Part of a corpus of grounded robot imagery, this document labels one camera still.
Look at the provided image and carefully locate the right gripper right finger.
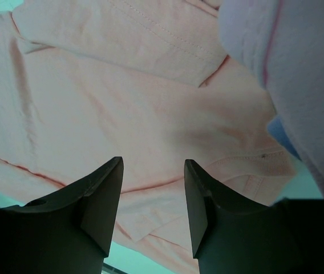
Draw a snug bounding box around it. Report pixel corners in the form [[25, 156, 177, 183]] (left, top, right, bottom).
[[184, 160, 324, 274]]

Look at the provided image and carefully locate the light pink t shirt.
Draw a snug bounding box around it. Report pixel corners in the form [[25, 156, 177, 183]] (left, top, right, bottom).
[[218, 1, 324, 196]]

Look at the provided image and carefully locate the salmon pink t shirt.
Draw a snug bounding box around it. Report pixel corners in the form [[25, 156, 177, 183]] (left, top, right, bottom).
[[0, 1, 294, 273]]

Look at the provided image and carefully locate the blue t shirt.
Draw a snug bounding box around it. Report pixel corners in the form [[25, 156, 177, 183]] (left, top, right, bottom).
[[267, 116, 301, 160]]

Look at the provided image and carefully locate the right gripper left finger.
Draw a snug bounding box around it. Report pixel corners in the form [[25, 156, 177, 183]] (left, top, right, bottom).
[[0, 156, 124, 273]]

